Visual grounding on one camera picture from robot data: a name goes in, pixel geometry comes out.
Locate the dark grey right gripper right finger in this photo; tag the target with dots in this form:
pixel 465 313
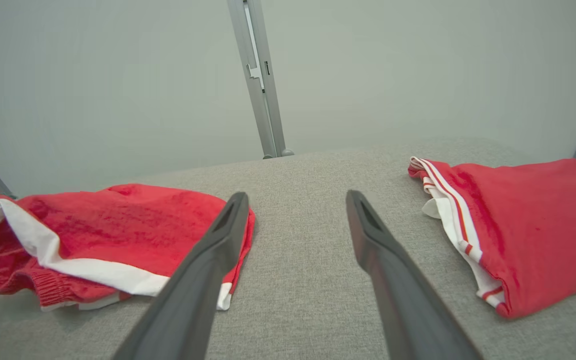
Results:
pixel 403 300

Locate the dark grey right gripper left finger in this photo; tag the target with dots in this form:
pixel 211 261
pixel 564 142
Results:
pixel 193 290

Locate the red shorts with white stripe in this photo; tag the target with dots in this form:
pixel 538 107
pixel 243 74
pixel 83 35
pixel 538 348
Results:
pixel 118 225

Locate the red white basketball jersey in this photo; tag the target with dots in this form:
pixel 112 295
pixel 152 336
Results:
pixel 543 225

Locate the grey metal frame post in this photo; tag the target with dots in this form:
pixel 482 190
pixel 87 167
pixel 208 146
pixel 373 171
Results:
pixel 263 100

